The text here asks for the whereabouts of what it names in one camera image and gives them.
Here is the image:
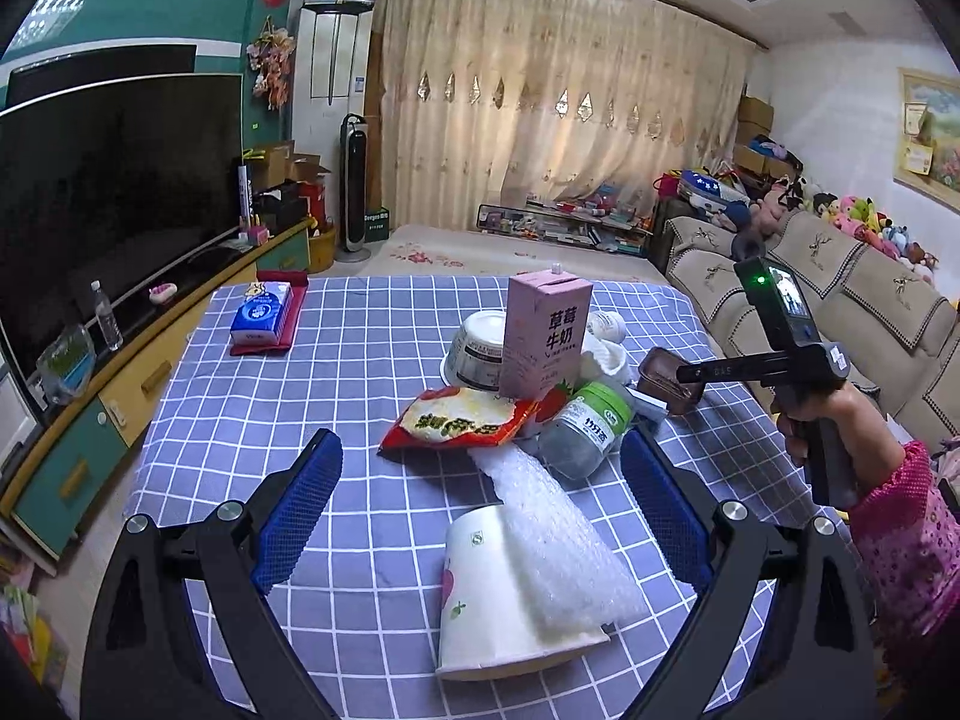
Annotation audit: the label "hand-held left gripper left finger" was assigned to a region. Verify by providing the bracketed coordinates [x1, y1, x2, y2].
[75, 427, 346, 720]

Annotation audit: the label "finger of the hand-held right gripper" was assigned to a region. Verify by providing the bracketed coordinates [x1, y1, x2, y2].
[675, 360, 758, 386]

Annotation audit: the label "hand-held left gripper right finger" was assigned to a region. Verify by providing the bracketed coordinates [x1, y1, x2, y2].
[619, 427, 878, 720]

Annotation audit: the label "brown plastic container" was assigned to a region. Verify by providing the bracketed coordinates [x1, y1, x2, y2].
[637, 347, 706, 417]

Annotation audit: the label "bubble wrap sheet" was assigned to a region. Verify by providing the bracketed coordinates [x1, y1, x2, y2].
[469, 446, 650, 642]

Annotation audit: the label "clear jar green lid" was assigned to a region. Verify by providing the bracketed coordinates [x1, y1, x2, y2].
[540, 381, 635, 481]

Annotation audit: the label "pink milk carton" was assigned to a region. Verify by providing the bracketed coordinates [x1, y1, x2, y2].
[499, 264, 593, 398]

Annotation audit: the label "red yellow snack bag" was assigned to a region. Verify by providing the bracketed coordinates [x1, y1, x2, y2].
[377, 386, 541, 460]

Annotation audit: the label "white paper cup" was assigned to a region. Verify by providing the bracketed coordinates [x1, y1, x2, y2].
[435, 504, 612, 683]

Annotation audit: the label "white instant noodle bowl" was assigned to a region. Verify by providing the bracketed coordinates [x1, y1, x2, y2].
[442, 309, 512, 391]

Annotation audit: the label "person's right hand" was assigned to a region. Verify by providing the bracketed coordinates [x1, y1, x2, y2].
[775, 388, 906, 512]

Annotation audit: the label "beige sofa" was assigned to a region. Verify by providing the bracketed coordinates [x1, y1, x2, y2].
[649, 210, 960, 466]

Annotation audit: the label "pile of plush toys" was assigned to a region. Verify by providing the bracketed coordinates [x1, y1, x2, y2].
[750, 172, 943, 275]

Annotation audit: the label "blue checked tablecloth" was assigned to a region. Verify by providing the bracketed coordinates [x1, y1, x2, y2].
[131, 274, 863, 720]

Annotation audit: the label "stacked cardboard boxes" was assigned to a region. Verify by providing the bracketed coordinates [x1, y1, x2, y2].
[731, 95, 796, 178]

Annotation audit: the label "blue tissue pack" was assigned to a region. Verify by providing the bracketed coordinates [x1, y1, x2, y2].
[229, 281, 295, 346]

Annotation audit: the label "low shelf of toys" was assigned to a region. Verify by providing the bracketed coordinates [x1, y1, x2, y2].
[476, 191, 655, 256]

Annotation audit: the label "green yellow television cabinet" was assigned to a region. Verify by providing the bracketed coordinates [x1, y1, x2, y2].
[0, 217, 313, 565]

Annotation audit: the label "yellow basket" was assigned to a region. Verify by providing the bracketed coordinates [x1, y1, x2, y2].
[306, 221, 338, 275]

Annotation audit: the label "floral floor mat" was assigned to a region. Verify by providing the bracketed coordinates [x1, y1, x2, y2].
[352, 221, 670, 283]

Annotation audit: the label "clear water bottle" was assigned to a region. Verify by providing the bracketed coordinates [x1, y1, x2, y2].
[90, 281, 125, 352]

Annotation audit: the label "clear plastic box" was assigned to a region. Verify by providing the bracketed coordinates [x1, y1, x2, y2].
[36, 324, 97, 404]

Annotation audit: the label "colourful paper stack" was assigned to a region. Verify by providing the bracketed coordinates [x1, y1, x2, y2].
[0, 540, 55, 691]

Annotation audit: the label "beige curtain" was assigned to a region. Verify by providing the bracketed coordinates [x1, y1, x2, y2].
[371, 0, 755, 209]

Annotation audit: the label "black tower fan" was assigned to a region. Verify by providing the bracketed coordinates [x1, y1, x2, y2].
[337, 112, 371, 256]

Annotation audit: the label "open cardboard boxes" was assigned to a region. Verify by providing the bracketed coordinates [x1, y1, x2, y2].
[251, 142, 332, 197]

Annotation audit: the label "black television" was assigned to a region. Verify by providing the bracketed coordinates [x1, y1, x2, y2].
[0, 73, 245, 385]

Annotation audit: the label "white standing air conditioner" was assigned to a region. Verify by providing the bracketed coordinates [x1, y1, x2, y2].
[294, 0, 376, 241]

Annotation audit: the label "hanging flower decoration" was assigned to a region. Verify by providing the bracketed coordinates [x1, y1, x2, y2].
[247, 15, 296, 113]

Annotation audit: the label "framed wall picture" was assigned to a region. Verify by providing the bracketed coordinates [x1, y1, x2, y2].
[892, 67, 960, 193]

